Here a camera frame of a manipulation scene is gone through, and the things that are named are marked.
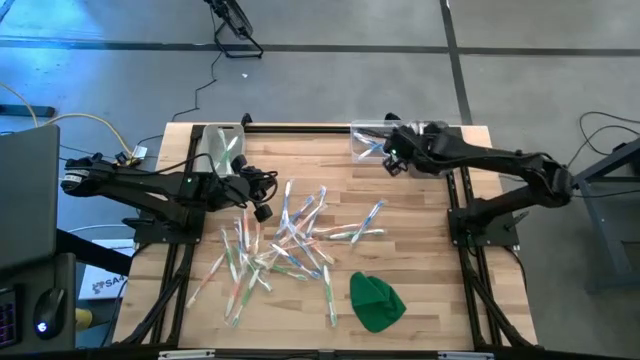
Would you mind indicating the white printed cardboard box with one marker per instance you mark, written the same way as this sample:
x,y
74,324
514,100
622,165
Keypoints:
x,y
100,287

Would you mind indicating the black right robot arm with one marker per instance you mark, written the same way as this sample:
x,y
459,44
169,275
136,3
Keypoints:
x,y
500,165

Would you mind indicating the grey metal table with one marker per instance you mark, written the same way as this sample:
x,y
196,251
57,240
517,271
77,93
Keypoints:
x,y
600,235

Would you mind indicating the black computer mouse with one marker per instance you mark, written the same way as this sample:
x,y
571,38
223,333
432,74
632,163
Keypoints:
x,y
50,310

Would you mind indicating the black frame clamp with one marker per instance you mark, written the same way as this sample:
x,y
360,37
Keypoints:
x,y
246,120
391,117

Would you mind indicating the orange toothbrush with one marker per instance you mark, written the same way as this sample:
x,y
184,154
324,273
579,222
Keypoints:
x,y
335,228
245,230
205,280
310,220
232,300
322,254
258,237

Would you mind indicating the smoky grey plastic bin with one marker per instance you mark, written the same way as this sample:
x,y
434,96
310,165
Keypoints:
x,y
425,172

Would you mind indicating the silver bracket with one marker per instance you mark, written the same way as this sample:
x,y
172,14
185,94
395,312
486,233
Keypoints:
x,y
465,356
185,355

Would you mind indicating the frosted white plastic bin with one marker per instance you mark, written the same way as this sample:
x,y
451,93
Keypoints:
x,y
207,150

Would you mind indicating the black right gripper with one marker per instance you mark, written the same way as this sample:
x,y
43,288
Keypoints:
x,y
410,147

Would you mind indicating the black floor bar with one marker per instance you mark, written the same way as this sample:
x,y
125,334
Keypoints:
x,y
25,111

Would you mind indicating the backlit keyboard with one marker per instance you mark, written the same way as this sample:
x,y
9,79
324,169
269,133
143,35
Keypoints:
x,y
7,320

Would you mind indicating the green cloth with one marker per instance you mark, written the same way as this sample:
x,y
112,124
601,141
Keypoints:
x,y
375,305

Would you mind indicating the black diagonal stand bar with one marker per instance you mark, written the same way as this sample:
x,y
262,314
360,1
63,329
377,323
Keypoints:
x,y
95,252

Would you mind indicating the dark grey monitor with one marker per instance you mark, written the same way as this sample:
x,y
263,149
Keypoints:
x,y
27,200

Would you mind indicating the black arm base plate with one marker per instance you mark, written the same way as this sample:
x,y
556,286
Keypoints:
x,y
505,236
147,236

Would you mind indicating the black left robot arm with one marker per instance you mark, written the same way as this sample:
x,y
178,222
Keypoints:
x,y
135,182

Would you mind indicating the black table frame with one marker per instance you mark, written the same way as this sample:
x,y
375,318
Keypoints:
x,y
177,300

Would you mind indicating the yellow plug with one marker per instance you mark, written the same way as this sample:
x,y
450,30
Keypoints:
x,y
85,320

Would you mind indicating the clear plastic bin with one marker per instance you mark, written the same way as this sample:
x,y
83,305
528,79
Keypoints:
x,y
356,157

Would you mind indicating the dark operator desk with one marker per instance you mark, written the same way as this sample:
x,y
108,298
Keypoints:
x,y
20,272

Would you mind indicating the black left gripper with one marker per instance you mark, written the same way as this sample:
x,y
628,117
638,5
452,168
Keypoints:
x,y
240,187

